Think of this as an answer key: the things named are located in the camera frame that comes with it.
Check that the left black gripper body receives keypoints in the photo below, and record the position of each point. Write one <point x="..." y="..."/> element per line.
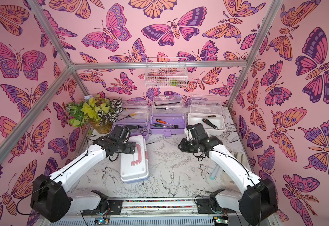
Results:
<point x="126" y="148"/>

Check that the potted green plant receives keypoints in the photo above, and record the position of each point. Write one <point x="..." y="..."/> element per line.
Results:
<point x="99" y="112"/>

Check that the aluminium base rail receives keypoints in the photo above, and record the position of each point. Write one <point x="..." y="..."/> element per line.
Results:
<point x="185" y="211"/>

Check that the black orange screwdriver in white box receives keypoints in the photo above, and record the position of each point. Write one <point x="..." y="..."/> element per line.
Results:
<point x="209" y="123"/>

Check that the blue white toolbox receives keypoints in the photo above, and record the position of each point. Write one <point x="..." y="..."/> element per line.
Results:
<point x="134" y="167"/>

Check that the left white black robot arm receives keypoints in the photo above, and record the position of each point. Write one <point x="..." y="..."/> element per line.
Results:
<point x="51" y="197"/>

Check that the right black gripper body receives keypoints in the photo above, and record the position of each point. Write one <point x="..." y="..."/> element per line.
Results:
<point x="196" y="131"/>

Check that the white wire basket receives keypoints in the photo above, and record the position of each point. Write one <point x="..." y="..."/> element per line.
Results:
<point x="166" y="72"/>

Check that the left purple toolbox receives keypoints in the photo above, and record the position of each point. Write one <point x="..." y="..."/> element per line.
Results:
<point x="135" y="117"/>

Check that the white clear-lid toolbox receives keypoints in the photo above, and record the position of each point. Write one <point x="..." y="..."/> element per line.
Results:
<point x="209" y="107"/>

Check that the purple toolbox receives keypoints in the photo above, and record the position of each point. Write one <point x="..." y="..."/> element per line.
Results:
<point x="135" y="117"/>
<point x="167" y="116"/>

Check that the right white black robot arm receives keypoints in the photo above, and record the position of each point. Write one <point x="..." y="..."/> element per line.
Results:
<point x="256" y="199"/>

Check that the middle purple toolbox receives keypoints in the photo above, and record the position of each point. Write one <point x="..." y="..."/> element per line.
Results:
<point x="167" y="116"/>

